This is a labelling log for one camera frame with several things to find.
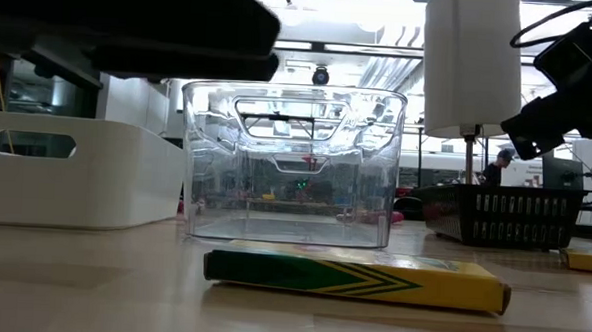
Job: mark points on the black computer monitor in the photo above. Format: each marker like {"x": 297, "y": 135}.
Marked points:
{"x": 561, "y": 172}

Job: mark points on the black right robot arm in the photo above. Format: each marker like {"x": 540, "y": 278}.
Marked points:
{"x": 591, "y": 59}

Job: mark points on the white table lamp wooden base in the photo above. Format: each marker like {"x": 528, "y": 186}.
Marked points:
{"x": 470, "y": 68}

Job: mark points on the yellow green crayon box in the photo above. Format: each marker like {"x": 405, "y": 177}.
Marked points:
{"x": 589, "y": 261}
{"x": 421, "y": 286}

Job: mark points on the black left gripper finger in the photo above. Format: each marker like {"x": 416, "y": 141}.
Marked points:
{"x": 207, "y": 17}
{"x": 190, "y": 65}

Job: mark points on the black ceiling spotlight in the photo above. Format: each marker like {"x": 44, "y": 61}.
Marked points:
{"x": 321, "y": 76}

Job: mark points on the white plastic bin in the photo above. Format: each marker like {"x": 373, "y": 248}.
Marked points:
{"x": 100, "y": 187}

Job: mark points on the person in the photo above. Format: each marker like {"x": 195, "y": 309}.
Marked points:
{"x": 493, "y": 174}

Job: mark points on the black mesh plastic basket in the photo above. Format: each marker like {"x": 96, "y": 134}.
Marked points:
{"x": 499, "y": 217}

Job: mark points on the long fluorescent ceiling light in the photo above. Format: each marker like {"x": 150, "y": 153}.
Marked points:
{"x": 361, "y": 49}

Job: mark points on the clear plastic bin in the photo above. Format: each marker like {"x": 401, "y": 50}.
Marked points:
{"x": 200, "y": 182}

